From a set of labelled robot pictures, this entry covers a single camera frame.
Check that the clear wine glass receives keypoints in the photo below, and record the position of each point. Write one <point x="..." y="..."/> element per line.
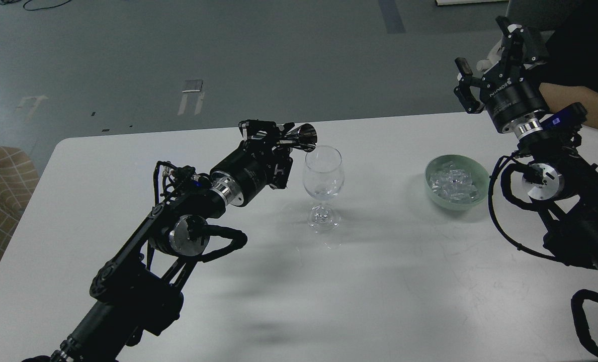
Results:
<point x="323" y="179"/>

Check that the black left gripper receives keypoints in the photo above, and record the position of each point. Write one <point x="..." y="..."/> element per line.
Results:
<point x="262" y="159"/>

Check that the steel double jigger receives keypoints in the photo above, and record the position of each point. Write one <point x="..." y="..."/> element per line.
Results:
<point x="302" y="137"/>

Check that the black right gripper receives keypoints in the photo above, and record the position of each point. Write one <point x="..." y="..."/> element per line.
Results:
<point x="506" y="91"/>

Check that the white office chair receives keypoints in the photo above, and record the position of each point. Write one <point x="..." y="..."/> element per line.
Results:
<point x="545" y="16"/>

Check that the clear ice cubes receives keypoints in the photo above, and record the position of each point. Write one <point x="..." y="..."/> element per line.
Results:
<point x="454" y="185"/>

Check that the person's black clothed torso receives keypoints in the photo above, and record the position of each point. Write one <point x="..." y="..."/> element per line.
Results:
<point x="573" y="50"/>

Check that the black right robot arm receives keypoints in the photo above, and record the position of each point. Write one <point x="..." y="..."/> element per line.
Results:
<point x="546" y="174"/>

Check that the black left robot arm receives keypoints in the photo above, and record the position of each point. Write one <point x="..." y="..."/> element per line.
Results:
<point x="140" y="289"/>

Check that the green bowl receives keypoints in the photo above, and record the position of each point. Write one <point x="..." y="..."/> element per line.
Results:
<point x="479" y="173"/>

